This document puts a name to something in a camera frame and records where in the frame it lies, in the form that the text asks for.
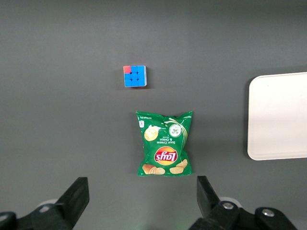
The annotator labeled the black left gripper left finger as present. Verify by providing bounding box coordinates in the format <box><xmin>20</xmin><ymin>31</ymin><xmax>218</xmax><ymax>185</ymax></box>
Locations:
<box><xmin>0</xmin><ymin>176</ymin><xmax>90</xmax><ymax>230</ymax></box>

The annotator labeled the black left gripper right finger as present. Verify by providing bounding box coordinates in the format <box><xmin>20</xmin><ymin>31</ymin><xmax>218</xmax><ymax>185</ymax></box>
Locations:
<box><xmin>189</xmin><ymin>175</ymin><xmax>298</xmax><ymax>230</ymax></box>

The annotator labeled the white plastic tray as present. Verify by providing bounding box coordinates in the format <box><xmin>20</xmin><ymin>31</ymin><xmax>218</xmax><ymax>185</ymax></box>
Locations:
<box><xmin>247</xmin><ymin>71</ymin><xmax>307</xmax><ymax>161</ymax></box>

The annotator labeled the green Lay's chips bag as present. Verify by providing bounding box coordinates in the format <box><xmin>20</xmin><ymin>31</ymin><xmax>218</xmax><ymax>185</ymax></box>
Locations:
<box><xmin>135</xmin><ymin>110</ymin><xmax>193</xmax><ymax>177</ymax></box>

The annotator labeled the Rubik's cube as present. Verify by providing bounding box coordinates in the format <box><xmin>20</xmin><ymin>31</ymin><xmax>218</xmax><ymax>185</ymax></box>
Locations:
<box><xmin>123</xmin><ymin>65</ymin><xmax>147</xmax><ymax>88</ymax></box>

